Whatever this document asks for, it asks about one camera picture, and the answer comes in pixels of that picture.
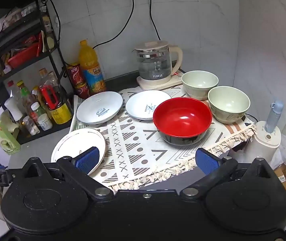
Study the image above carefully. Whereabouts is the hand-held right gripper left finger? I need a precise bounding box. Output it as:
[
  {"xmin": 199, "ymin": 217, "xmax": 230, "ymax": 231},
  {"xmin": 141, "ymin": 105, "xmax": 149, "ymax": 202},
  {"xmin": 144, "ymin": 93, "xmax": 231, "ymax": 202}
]
[{"xmin": 23, "ymin": 147, "xmax": 114, "ymax": 201}]

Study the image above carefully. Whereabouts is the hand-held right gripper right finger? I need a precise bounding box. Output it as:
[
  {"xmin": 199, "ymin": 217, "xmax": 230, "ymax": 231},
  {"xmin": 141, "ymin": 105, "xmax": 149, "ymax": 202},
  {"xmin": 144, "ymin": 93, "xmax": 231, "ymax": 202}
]
[{"xmin": 179, "ymin": 148, "xmax": 275, "ymax": 199}]

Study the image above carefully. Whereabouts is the white plate gold rim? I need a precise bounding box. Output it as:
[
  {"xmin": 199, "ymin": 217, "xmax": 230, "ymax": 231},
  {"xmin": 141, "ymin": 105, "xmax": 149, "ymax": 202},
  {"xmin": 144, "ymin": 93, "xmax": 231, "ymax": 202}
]
[{"xmin": 51, "ymin": 128, "xmax": 107, "ymax": 176}]

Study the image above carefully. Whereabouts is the red and black bowl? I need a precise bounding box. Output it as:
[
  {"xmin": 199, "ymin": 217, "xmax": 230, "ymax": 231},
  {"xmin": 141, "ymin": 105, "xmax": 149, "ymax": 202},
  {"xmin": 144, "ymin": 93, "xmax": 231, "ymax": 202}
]
[{"xmin": 153, "ymin": 98, "xmax": 213, "ymax": 146}]

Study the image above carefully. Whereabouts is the white bowl with Sweet text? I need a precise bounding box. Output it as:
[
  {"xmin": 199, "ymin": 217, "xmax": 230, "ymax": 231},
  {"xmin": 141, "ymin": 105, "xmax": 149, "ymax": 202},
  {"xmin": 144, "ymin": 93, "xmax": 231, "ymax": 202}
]
[{"xmin": 76, "ymin": 92, "xmax": 124, "ymax": 125}]

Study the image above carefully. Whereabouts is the pale green bowl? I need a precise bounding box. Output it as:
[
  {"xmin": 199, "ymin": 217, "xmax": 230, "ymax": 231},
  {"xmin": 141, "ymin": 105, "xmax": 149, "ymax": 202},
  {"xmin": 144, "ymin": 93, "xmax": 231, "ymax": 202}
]
[
  {"xmin": 182, "ymin": 71, "xmax": 219, "ymax": 101},
  {"xmin": 207, "ymin": 86, "xmax": 251, "ymax": 124}
]

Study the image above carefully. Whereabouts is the white plate whisk print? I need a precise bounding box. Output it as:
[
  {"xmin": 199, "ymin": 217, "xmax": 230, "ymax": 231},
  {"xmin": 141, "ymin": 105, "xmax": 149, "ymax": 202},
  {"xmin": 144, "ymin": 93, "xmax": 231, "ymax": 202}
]
[{"xmin": 126, "ymin": 90, "xmax": 172, "ymax": 120}]

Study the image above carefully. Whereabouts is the green carton box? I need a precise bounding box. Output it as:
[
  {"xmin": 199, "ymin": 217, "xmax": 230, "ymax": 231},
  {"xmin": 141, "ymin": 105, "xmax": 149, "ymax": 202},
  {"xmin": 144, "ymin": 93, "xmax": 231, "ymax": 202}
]
[{"xmin": 0, "ymin": 120, "xmax": 22, "ymax": 155}]

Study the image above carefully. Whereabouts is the black metal rack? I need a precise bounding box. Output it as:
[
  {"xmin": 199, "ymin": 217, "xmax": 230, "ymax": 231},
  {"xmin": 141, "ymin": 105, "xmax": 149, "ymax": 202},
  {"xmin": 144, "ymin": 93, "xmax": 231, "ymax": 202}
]
[{"xmin": 0, "ymin": 0, "xmax": 74, "ymax": 145}]

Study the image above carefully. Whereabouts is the patterned fringed table cloth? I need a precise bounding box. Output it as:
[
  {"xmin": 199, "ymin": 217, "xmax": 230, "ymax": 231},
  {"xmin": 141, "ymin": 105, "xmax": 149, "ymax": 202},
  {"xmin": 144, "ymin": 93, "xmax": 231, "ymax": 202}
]
[{"xmin": 69, "ymin": 84, "xmax": 256, "ymax": 190}]

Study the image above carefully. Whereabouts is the clear spice jar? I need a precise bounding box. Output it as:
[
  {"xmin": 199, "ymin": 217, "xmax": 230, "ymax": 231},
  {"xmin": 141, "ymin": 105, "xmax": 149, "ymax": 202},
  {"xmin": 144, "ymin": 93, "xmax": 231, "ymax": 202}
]
[{"xmin": 23, "ymin": 115, "xmax": 40, "ymax": 135}]

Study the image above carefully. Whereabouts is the red label jar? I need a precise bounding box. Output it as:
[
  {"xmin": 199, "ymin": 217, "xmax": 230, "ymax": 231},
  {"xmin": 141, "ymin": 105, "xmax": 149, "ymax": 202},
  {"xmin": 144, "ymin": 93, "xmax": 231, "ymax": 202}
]
[{"xmin": 30, "ymin": 102, "xmax": 42, "ymax": 128}]

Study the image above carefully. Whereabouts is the red snack can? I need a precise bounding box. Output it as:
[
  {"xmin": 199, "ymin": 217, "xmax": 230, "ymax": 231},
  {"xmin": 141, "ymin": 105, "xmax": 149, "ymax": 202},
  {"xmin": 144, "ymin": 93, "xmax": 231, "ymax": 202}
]
[
  {"xmin": 66, "ymin": 63, "xmax": 84, "ymax": 87},
  {"xmin": 74, "ymin": 82, "xmax": 91, "ymax": 99}
]

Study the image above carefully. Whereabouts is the white plastic bottle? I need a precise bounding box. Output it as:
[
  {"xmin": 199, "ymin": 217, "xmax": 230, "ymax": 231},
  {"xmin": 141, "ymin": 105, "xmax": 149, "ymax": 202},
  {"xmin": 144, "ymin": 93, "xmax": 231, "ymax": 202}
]
[{"xmin": 5, "ymin": 97, "xmax": 23, "ymax": 122}]

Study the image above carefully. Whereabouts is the light blue bottle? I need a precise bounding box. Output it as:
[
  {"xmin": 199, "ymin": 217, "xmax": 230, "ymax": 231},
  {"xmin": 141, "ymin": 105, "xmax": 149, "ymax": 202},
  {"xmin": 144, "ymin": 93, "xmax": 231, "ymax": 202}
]
[{"xmin": 264, "ymin": 100, "xmax": 284, "ymax": 133}]

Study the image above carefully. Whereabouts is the orange juice bottle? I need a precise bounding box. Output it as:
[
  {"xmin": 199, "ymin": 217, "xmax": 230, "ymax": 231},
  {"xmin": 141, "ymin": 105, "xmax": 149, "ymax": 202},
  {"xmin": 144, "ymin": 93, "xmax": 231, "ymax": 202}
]
[{"xmin": 79, "ymin": 40, "xmax": 106, "ymax": 96}]

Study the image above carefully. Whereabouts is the oil bottle yellow cap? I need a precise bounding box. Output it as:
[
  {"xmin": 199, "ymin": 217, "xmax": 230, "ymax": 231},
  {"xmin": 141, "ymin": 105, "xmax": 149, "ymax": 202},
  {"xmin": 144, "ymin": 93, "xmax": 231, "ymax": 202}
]
[{"xmin": 16, "ymin": 80, "xmax": 34, "ymax": 116}]

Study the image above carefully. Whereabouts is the clear bottle orange cap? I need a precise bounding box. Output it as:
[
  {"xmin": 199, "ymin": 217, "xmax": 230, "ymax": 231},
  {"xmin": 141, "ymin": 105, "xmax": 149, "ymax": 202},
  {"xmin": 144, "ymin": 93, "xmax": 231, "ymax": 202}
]
[{"xmin": 38, "ymin": 68, "xmax": 61, "ymax": 98}]

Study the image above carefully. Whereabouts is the clear bottle red cap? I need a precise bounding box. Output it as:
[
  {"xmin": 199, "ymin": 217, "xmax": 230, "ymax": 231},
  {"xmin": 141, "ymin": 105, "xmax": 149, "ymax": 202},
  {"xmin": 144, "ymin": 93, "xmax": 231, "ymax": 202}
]
[{"xmin": 6, "ymin": 80, "xmax": 17, "ymax": 98}]

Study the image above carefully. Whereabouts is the cream kettle base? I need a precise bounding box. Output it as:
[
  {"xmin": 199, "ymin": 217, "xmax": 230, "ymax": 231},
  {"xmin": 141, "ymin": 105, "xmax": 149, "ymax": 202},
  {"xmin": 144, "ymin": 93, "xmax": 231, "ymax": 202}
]
[{"xmin": 136, "ymin": 70, "xmax": 186, "ymax": 90}]

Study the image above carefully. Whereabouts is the glass electric kettle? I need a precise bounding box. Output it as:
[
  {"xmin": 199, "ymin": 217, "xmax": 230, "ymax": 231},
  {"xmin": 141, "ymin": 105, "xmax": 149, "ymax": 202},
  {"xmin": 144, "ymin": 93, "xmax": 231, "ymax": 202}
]
[{"xmin": 133, "ymin": 40, "xmax": 183, "ymax": 84}]

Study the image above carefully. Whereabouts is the red plastic basket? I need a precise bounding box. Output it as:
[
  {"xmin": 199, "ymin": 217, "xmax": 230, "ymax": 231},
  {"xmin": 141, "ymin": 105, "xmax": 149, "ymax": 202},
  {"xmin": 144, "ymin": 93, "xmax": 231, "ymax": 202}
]
[{"xmin": 7, "ymin": 43, "xmax": 39, "ymax": 69}]

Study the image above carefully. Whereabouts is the dark sauce bottle red handle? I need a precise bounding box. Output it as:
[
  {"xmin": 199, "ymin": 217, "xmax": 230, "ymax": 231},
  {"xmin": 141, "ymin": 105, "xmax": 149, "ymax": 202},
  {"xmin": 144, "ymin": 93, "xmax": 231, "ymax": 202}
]
[{"xmin": 40, "ymin": 85, "xmax": 73, "ymax": 125}]

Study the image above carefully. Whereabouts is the black power cable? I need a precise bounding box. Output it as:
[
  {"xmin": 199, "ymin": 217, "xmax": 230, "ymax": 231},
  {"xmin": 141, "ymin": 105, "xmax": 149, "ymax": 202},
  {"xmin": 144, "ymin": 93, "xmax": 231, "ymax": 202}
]
[
  {"xmin": 144, "ymin": 0, "xmax": 162, "ymax": 42},
  {"xmin": 93, "ymin": 0, "xmax": 136, "ymax": 49}
]

